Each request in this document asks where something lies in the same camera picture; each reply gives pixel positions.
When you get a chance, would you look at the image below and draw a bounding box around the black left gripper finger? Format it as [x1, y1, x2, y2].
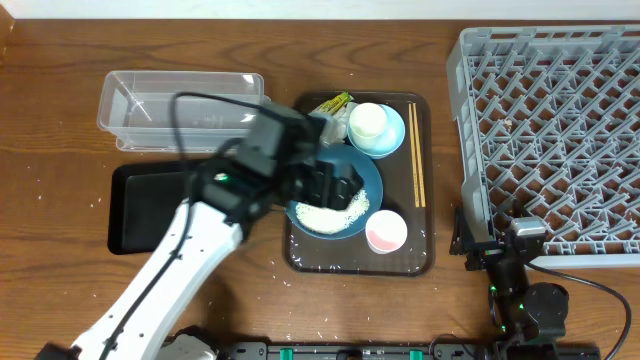
[294, 164, 330, 206]
[319, 162, 363, 210]

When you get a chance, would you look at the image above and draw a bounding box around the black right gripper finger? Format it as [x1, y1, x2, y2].
[449, 208, 467, 255]
[492, 198, 517, 218]

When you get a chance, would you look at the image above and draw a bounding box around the dark blue plate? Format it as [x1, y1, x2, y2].
[285, 145, 383, 240]

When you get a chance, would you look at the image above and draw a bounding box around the pink cup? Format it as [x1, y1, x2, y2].
[365, 210, 408, 254]

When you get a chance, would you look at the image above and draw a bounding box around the cream white cup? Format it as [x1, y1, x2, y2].
[349, 103, 388, 138]

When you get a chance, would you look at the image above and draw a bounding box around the light blue bowl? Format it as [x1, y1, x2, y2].
[347, 104, 405, 159]

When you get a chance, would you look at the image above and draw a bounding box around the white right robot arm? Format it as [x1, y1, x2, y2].
[449, 208, 569, 360]

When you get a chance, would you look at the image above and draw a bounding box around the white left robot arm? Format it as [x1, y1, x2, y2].
[37, 102, 363, 359]

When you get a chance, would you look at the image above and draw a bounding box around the grey dishwasher rack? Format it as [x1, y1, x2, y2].
[446, 25, 639, 269]

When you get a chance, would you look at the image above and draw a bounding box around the pile of white rice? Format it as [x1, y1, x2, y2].
[294, 189, 370, 236]

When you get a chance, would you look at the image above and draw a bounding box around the crumpled white napkin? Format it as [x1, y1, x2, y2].
[320, 102, 357, 146]

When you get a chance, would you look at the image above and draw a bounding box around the brown serving tray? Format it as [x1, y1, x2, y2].
[283, 90, 435, 277]

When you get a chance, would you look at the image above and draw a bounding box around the green yellow snack wrapper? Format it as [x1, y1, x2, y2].
[312, 92, 353, 115]

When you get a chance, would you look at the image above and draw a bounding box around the black tray bin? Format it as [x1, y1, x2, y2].
[107, 161, 185, 255]

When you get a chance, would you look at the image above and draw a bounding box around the clear plastic bin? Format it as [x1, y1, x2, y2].
[97, 70, 269, 153]

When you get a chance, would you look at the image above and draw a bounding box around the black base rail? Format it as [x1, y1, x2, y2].
[219, 341, 601, 360]

